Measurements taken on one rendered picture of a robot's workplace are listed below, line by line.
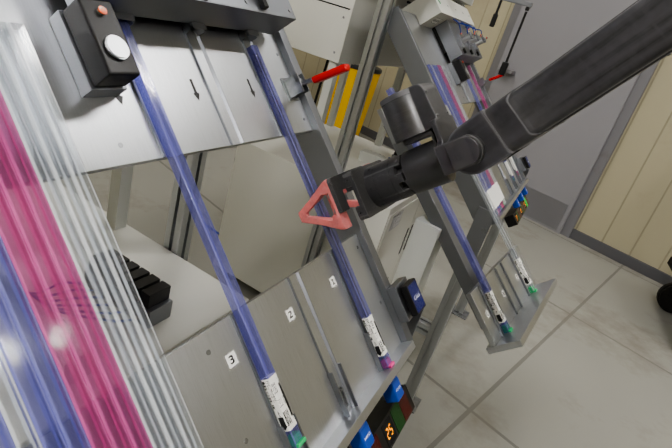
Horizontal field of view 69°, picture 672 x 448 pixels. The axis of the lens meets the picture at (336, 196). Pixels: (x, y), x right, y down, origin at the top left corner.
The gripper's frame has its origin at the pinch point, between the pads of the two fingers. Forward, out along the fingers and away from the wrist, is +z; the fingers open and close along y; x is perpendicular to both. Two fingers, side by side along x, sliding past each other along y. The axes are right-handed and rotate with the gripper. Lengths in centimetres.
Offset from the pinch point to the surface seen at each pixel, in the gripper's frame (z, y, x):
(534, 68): 1, -364, -28
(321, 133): 0.2, -8.4, -10.8
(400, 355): -0.6, -3.3, 25.2
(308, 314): 1.3, 10.7, 11.7
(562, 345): 17, -176, 109
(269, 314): 1.3, 17.3, 8.7
